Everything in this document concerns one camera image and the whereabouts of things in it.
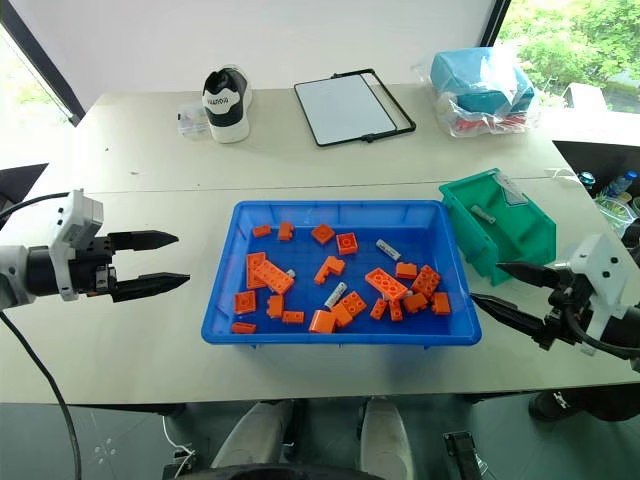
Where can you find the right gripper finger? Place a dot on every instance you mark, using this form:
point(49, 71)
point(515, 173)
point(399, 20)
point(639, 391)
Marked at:
point(532, 274)
point(510, 312)

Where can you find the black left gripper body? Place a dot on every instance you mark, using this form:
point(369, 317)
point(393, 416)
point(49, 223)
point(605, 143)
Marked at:
point(95, 275)

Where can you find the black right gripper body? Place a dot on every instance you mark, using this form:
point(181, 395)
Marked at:
point(565, 300)

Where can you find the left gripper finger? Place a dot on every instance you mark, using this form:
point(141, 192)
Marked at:
point(145, 240)
point(150, 285)

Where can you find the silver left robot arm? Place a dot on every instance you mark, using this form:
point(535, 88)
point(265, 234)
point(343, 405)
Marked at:
point(20, 272)

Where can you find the small clear plastic box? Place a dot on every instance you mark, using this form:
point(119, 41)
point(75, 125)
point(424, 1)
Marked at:
point(191, 122)

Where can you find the black bin with trash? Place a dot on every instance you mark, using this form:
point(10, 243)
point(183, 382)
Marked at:
point(585, 157)

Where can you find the green plastic bin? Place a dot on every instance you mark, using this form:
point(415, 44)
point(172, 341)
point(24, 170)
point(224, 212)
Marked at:
point(480, 250)

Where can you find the small orange building block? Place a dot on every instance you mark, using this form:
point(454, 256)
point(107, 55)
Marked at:
point(285, 232)
point(406, 270)
point(379, 309)
point(293, 316)
point(396, 310)
point(275, 306)
point(261, 231)
point(243, 327)
point(415, 303)
point(441, 304)

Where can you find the grey metal piece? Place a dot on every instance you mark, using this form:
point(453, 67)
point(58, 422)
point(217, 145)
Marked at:
point(483, 214)

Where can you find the label card in green bin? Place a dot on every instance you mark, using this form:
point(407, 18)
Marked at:
point(512, 190)

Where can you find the black shoe under table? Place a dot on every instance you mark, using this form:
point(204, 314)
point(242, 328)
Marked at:
point(575, 402)

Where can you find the flat orange building plate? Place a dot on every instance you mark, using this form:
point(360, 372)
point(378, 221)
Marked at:
point(252, 270)

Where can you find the blue topped can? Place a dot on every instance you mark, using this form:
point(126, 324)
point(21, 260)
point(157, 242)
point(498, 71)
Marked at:
point(588, 179)

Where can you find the clear plastic bottle blue cap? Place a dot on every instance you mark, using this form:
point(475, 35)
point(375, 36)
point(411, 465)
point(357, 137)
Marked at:
point(622, 184)

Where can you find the blue plastic tray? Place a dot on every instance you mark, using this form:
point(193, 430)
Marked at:
point(300, 250)

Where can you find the black and white sneaker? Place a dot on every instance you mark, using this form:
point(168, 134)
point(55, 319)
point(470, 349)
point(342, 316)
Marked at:
point(227, 107)

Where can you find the smooth orange building block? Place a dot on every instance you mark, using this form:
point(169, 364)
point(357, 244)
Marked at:
point(321, 322)
point(344, 316)

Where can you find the orange L-shaped plastic brick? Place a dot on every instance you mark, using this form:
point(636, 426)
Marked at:
point(327, 270)

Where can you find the white robot right leg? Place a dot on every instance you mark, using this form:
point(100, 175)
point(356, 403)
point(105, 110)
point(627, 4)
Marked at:
point(385, 440)

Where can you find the white robot leg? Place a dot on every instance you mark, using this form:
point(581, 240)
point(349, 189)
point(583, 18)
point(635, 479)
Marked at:
point(385, 440)
point(255, 435)

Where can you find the white robot left leg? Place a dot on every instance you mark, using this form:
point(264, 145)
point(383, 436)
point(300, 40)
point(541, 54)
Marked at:
point(255, 435)

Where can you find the clear bag with blue packs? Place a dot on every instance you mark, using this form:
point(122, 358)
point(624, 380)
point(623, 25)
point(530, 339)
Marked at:
point(480, 85)

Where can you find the black framed whiteboard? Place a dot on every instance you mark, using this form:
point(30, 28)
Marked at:
point(345, 107)

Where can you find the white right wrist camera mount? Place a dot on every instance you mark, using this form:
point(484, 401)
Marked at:
point(602, 270)

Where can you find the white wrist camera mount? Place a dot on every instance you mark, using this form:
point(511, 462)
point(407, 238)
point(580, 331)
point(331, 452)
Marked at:
point(75, 220)
point(602, 270)

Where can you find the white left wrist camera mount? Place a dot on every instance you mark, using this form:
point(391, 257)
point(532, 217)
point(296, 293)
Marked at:
point(75, 220)

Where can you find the black bracket on floor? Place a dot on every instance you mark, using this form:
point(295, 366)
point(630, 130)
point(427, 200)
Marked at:
point(465, 455)

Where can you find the dark window frame post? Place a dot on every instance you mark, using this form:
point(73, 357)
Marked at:
point(497, 20)
point(40, 55)

